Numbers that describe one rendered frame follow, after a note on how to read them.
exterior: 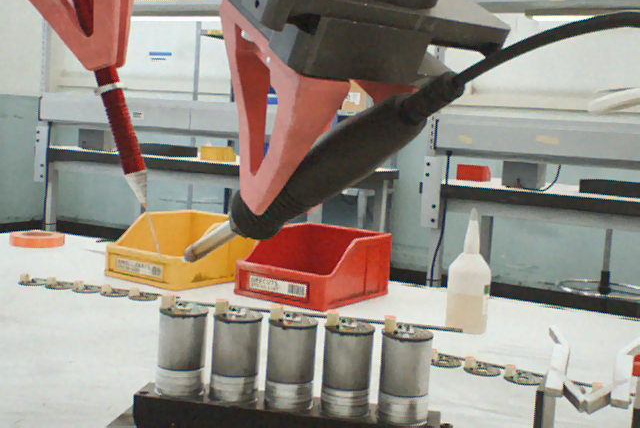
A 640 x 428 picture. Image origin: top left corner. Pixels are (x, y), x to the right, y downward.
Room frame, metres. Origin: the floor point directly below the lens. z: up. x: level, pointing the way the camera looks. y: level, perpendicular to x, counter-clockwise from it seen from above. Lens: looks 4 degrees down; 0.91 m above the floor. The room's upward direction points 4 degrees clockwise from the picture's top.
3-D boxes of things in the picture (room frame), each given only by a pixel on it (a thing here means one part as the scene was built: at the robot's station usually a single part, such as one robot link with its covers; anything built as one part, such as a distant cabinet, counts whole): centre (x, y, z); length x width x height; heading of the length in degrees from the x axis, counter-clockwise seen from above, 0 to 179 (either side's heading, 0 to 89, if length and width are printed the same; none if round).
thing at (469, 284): (0.68, -0.12, 0.80); 0.03 x 0.03 x 0.10
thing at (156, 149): (3.50, 0.67, 0.77); 0.24 x 0.16 x 0.04; 59
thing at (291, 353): (0.41, 0.01, 0.79); 0.02 x 0.02 x 0.05
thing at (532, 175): (2.81, -0.67, 0.80); 0.15 x 0.12 x 0.10; 155
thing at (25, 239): (0.98, 0.33, 0.76); 0.06 x 0.06 x 0.01
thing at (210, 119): (3.29, 0.62, 0.90); 1.30 x 0.06 x 0.12; 63
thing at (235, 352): (0.41, 0.04, 0.79); 0.02 x 0.02 x 0.05
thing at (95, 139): (3.64, 0.98, 0.80); 0.15 x 0.12 x 0.10; 173
